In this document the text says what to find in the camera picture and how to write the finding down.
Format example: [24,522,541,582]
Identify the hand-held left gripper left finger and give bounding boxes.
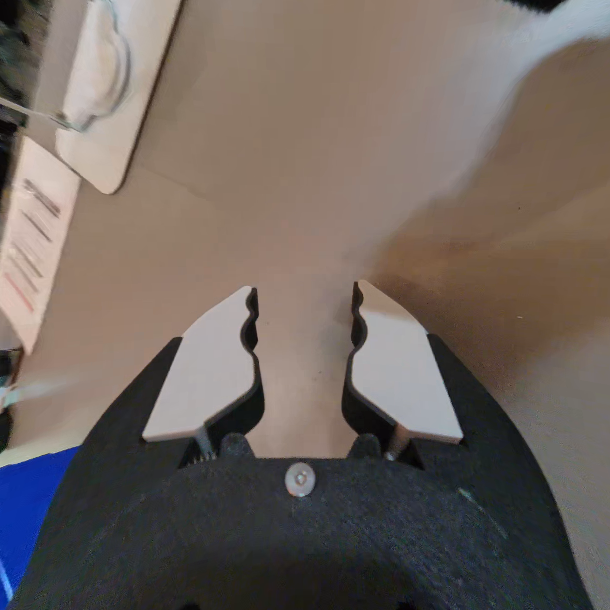
[143,286,265,443]

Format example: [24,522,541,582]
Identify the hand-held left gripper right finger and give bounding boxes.
[342,281,464,445]

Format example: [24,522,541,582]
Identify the printed paper sheets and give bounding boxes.
[0,138,83,354]

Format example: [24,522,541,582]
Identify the blue bin with sticker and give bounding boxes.
[0,445,83,610]

